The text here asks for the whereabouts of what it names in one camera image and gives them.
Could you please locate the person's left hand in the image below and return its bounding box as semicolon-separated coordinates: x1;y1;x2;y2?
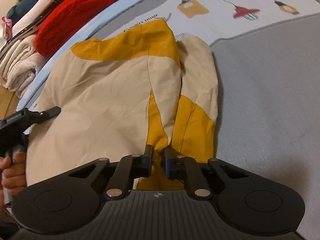
1;152;27;197

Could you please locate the beige and mustard jacket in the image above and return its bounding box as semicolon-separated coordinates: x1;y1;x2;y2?
26;20;218;190

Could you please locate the cream folded blanket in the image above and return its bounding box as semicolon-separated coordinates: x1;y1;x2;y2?
1;34;47;98

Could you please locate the red folded blanket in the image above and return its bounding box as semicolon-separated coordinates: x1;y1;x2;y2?
34;0;117;57

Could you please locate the white folded pillow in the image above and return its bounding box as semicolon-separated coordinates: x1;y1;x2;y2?
1;0;64;48

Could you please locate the pink cloth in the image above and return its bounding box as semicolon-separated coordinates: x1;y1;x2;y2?
1;16;12;40

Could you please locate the grey patterned bed cover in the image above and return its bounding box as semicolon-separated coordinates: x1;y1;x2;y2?
24;0;320;240

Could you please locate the navy patterned folded cloth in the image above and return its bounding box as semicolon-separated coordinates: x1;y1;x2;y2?
1;0;64;57

